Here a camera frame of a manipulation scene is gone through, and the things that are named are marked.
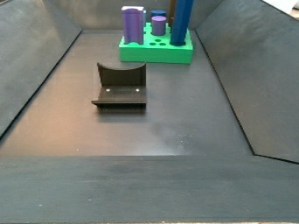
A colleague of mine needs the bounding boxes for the green shape sorting board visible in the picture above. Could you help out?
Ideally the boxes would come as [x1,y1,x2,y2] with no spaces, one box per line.
[119,23,194,64]

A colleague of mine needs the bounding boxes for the dark blue cylinder peg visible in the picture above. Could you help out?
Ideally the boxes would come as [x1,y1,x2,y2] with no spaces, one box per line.
[151,10,166,17]

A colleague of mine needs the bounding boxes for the black bracket stand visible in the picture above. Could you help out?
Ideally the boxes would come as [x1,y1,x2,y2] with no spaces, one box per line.
[91,63,147,107]

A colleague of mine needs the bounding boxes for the light blue square block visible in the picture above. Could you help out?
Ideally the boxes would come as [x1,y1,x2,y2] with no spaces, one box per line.
[143,10,147,27]

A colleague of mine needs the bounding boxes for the purple cylinder peg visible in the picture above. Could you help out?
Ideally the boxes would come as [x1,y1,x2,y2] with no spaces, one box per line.
[153,16,166,36]

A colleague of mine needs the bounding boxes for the large brown block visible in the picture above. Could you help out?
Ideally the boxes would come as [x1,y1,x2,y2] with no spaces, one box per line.
[169,0,177,27]

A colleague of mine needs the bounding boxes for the blue hexagon peg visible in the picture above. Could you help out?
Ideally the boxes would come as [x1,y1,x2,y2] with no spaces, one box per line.
[171,0,194,46]

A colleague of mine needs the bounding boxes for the tall purple block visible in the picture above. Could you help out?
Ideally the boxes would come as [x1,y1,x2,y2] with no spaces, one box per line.
[122,6,145,45]

